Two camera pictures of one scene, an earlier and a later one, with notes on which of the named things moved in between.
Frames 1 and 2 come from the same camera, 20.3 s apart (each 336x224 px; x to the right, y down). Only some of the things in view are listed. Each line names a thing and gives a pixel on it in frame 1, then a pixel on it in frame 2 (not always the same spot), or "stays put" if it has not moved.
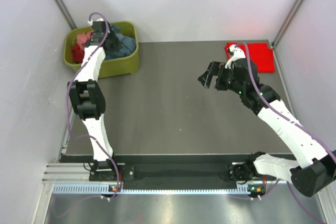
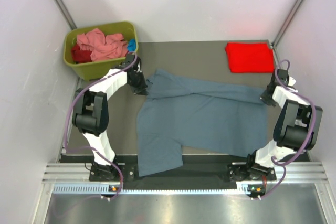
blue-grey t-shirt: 128,44 -> 181,113
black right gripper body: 224,78 -> 269,96
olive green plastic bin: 127,64 stays put
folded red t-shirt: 262,56 stays put
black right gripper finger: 206,78 -> 271,102
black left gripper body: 114,43 -> 138,81
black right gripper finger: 214,68 -> 264,97
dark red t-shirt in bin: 78,53 stays put
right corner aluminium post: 295,8 stays put
